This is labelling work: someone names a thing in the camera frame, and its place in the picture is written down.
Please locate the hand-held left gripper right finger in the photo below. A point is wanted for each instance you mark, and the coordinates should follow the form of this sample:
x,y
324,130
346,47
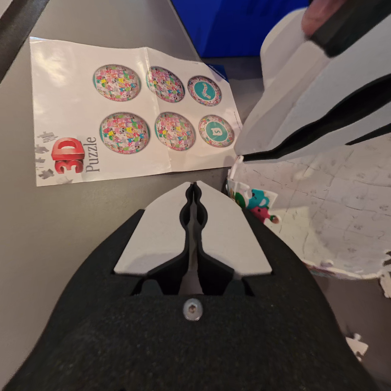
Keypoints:
x,y
232,241

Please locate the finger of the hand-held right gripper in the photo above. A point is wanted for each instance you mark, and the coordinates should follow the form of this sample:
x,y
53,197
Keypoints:
x,y
305,100
351,128

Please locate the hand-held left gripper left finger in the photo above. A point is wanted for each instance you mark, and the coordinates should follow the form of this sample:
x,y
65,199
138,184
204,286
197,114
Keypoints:
x,y
152,238

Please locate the colourful puzzle ball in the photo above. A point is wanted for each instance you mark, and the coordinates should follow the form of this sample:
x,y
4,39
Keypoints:
x,y
336,213

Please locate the puzzle instruction leaflet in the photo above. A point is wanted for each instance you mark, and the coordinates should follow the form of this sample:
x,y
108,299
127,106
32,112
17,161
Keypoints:
x,y
76,122

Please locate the person's right hand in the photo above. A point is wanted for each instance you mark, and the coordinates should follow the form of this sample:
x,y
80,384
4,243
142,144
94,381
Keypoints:
x,y
323,15

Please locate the blue plastic bin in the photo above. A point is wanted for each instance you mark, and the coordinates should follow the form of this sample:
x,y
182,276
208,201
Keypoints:
x,y
238,27

